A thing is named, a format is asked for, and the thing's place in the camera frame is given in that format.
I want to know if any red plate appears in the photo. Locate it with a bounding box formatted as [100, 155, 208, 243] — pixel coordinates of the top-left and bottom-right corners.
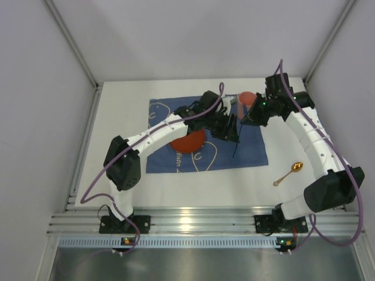
[170, 129, 206, 154]

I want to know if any pink plastic cup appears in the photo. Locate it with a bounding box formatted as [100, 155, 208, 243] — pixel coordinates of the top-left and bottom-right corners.
[237, 91, 256, 119]

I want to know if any blue handled utensil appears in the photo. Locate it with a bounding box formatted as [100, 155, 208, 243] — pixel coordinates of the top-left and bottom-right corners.
[233, 106, 248, 158]

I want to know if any blue cloth placemat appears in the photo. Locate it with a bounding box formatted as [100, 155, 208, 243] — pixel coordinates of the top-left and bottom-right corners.
[145, 95, 269, 174]

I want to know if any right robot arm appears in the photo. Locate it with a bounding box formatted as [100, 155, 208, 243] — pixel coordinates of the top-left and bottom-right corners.
[241, 73, 364, 222]

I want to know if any gold spoon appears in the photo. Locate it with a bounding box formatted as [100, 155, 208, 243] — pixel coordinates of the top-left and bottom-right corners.
[273, 162, 304, 187]

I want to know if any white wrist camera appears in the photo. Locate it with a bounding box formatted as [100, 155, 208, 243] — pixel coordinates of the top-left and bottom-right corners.
[222, 95, 237, 111]

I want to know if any left frame post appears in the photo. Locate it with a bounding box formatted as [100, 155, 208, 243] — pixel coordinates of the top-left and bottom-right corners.
[40, 0, 99, 88]

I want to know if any frame post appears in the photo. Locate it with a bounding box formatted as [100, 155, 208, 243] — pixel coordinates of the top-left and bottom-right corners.
[302, 0, 359, 87]
[40, 0, 99, 88]

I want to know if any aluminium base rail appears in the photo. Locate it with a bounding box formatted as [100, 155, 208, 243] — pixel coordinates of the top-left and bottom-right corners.
[47, 207, 359, 236]

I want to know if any right frame post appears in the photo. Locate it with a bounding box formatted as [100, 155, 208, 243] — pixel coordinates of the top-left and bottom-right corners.
[302, 0, 359, 87]

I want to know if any perforated cable duct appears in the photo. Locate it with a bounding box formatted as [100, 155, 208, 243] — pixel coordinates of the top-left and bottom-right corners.
[59, 236, 295, 249]

